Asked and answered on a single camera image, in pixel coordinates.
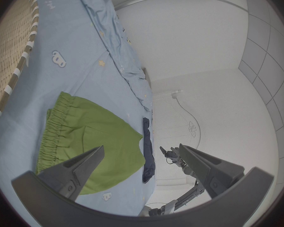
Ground round woven basket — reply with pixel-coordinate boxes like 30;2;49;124
0;0;40;137

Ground bed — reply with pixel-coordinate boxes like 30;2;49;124
0;0;201;219

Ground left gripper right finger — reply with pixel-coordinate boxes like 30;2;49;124
179;144;246;201

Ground green shorts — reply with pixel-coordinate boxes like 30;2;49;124
35;91;146;196

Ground pale blue quilt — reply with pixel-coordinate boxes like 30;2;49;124
73;0;153;112

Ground dark blue garment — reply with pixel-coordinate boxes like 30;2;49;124
142;117;156;184

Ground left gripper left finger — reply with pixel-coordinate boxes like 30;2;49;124
37;146;105;202

